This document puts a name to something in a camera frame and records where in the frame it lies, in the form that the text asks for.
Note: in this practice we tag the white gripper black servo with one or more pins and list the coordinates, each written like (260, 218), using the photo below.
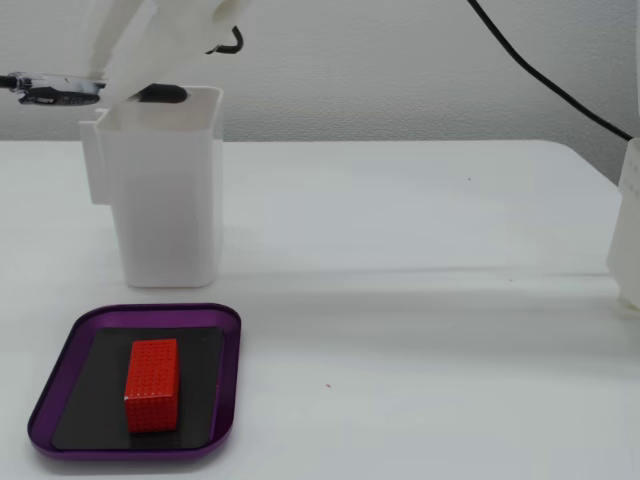
(118, 75)

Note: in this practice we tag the black clear gel pen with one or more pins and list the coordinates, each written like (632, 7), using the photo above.
(60, 95)

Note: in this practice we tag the white plastic pen holder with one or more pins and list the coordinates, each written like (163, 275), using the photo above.
(165, 210)

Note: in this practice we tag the purple metal tray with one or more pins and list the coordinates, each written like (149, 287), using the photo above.
(227, 350)

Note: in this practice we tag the red studded block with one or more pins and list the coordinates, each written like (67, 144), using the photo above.
(152, 385)

